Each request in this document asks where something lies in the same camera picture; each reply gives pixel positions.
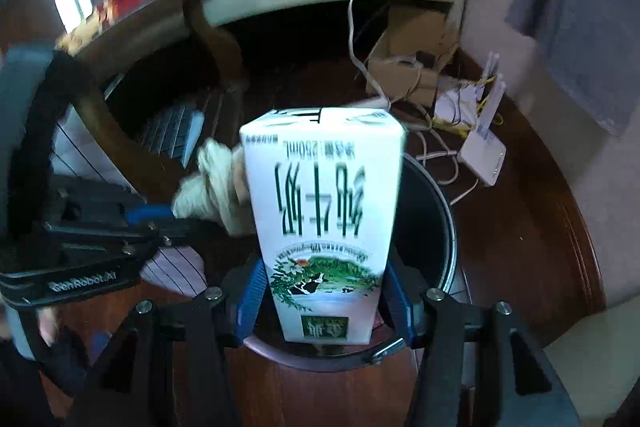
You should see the white milk carton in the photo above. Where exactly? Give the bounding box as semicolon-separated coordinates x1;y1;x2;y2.
239;107;407;344

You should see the cream bed frame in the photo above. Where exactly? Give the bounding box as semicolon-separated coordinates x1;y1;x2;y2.
202;0;459;28

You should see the black plastic bin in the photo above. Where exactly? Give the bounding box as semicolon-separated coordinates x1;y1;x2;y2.
242;152;459;368

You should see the table with grid cloth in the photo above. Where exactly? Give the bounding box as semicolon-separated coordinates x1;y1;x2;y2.
50;102;209;299

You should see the white router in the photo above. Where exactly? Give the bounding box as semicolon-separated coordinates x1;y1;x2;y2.
459;52;508;188

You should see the cardboard box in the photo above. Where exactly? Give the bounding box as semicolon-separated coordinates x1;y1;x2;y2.
365;2;462;106

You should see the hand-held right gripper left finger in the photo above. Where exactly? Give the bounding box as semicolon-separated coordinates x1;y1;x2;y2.
65;259;268;427

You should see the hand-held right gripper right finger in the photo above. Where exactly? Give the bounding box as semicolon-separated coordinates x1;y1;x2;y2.
382;252;581;427

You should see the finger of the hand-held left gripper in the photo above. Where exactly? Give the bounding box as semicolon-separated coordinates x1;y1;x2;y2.
44;218;207;259
55;188;174;225

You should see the brown wooden table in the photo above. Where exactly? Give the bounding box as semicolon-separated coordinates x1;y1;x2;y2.
75;0;251;204

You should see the black curved strap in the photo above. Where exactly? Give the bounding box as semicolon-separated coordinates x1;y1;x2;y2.
10;51;103;258

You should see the grey hanging curtain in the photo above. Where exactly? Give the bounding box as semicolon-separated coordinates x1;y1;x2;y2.
505;0;639;138

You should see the person's left hand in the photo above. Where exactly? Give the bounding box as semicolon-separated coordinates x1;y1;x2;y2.
37;304;64;348

